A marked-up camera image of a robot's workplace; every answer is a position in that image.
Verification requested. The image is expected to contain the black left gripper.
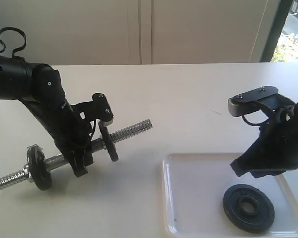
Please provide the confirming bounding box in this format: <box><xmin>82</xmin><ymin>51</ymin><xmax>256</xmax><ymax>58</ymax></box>
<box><xmin>21</xmin><ymin>98</ymin><xmax>94</xmax><ymax>177</ymax></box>

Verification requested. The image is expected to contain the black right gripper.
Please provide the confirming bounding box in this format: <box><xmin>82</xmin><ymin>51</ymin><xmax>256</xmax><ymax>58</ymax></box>
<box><xmin>230</xmin><ymin>102</ymin><xmax>298</xmax><ymax>178</ymax></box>

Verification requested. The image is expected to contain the black weight plate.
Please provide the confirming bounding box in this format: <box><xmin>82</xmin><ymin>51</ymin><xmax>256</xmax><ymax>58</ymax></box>
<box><xmin>99</xmin><ymin>125</ymin><xmax>119</xmax><ymax>162</ymax></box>
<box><xmin>223</xmin><ymin>184</ymin><xmax>275</xmax><ymax>234</ymax></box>
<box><xmin>27</xmin><ymin>144</ymin><xmax>52</xmax><ymax>191</ymax></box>

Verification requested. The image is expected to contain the chrome threaded dumbbell bar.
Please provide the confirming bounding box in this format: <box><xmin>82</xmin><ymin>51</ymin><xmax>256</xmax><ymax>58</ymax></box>
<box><xmin>0</xmin><ymin>119</ymin><xmax>153</xmax><ymax>191</ymax></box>

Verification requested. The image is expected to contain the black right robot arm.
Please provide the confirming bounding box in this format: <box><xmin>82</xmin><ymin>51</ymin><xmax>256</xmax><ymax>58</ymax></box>
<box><xmin>230</xmin><ymin>93</ymin><xmax>298</xmax><ymax>178</ymax></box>

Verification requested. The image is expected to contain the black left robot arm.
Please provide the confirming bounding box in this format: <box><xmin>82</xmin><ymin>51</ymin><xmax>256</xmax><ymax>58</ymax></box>
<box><xmin>0</xmin><ymin>55</ymin><xmax>93</xmax><ymax>177</ymax></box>

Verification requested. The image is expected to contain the white plastic tray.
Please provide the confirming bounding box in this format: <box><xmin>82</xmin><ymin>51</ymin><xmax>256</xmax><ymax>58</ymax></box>
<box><xmin>161</xmin><ymin>153</ymin><xmax>298</xmax><ymax>238</ymax></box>

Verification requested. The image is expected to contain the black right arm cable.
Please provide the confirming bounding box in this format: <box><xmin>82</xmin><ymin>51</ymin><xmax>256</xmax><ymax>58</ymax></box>
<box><xmin>242</xmin><ymin>103</ymin><xmax>295</xmax><ymax>127</ymax></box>

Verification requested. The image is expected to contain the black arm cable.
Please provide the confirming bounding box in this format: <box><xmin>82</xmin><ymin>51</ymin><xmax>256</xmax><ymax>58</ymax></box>
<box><xmin>0</xmin><ymin>27</ymin><xmax>27</xmax><ymax>59</ymax></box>
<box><xmin>242</xmin><ymin>103</ymin><xmax>295</xmax><ymax>127</ymax></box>

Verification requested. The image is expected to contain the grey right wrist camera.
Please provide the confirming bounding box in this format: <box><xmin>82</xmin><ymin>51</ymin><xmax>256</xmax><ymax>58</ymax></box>
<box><xmin>228</xmin><ymin>86</ymin><xmax>279</xmax><ymax>117</ymax></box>

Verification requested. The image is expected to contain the black window frame post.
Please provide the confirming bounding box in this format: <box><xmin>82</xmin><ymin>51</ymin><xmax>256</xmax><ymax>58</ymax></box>
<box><xmin>260</xmin><ymin>0</ymin><xmax>293</xmax><ymax>63</ymax></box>

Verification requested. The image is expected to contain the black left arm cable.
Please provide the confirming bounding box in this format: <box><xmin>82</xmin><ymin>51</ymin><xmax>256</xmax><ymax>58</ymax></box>
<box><xmin>0</xmin><ymin>27</ymin><xmax>27</xmax><ymax>59</ymax></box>

